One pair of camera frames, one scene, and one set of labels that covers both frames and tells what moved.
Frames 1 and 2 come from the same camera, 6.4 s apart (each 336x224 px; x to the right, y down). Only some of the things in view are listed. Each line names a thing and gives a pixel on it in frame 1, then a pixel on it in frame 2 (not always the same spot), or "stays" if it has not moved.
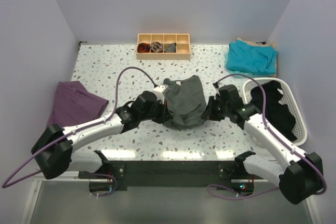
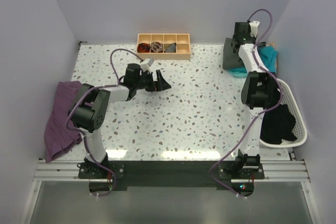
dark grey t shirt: (185, 102) to (230, 59)
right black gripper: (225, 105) to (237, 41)
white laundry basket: (287, 99) stays
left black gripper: (164, 115) to (159, 85)
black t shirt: (279, 116) stays
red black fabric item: (143, 48) stays
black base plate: (229, 175) stays
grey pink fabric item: (156, 47) stays
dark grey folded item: (171, 49) stays
